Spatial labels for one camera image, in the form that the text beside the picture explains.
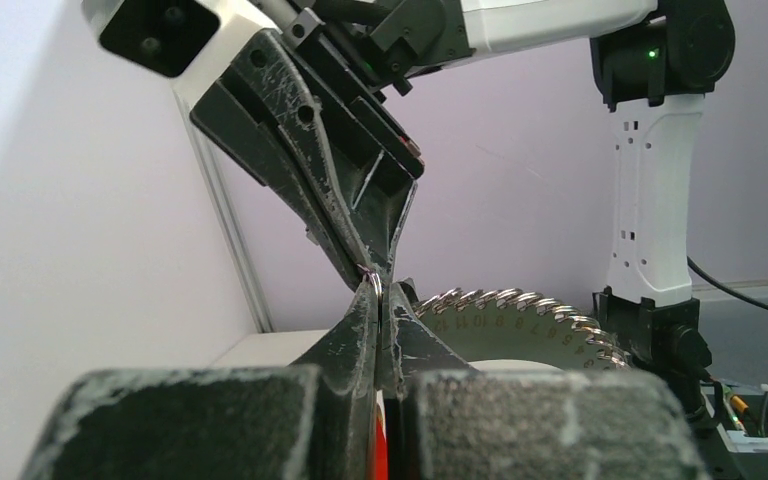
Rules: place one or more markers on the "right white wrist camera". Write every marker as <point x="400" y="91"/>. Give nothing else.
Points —
<point x="190" y="43"/>

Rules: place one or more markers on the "metal keyring with small rings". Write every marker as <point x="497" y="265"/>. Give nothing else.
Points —
<point x="455" y="329"/>

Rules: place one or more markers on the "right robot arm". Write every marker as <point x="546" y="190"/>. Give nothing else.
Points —
<point x="653" y="62"/>

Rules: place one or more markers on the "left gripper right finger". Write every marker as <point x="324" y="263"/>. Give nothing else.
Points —
<point x="523" y="420"/>

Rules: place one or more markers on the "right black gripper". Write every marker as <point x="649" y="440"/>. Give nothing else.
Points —
<point x="345" y="167"/>

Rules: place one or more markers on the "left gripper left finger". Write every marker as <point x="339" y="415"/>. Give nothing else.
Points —
<point x="314" y="418"/>

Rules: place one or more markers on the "right aluminium frame post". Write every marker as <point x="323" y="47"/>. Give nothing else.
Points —
<point x="213" y="173"/>

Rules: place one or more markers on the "white cable duct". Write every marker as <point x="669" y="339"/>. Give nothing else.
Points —
<point x="750" y="453"/>

